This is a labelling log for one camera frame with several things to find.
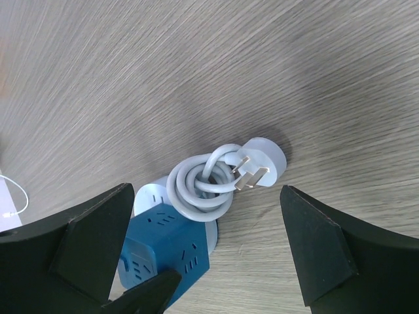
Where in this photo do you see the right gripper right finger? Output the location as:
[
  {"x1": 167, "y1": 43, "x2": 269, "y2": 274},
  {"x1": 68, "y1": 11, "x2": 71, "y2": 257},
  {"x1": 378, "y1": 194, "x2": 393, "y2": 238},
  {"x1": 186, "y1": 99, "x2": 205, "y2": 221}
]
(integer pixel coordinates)
[{"x1": 280, "y1": 185, "x2": 418, "y2": 313}]

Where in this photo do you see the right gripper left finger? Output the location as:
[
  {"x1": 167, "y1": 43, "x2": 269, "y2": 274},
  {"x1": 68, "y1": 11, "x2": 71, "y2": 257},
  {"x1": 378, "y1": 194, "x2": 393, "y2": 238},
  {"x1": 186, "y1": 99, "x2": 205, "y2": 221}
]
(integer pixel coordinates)
[{"x1": 1, "y1": 183, "x2": 181, "y2": 313}]

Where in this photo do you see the blue cube socket adapter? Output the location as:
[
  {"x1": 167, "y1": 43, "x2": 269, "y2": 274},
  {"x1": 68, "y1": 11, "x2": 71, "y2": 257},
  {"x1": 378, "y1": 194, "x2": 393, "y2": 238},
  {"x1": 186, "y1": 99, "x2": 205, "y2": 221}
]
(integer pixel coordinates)
[{"x1": 118, "y1": 203, "x2": 210, "y2": 305}]

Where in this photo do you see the light blue round power socket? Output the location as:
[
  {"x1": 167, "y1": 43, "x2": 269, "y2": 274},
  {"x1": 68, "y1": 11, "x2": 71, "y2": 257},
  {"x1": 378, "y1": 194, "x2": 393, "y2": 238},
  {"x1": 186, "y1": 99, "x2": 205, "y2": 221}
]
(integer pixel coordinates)
[{"x1": 134, "y1": 137, "x2": 287, "y2": 253}]

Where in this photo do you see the thin white charging cable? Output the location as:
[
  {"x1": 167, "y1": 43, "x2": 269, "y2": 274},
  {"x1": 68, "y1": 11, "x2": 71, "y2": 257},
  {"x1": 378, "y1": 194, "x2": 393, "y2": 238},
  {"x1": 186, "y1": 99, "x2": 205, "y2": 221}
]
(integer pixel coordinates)
[{"x1": 0, "y1": 174, "x2": 29, "y2": 219}]

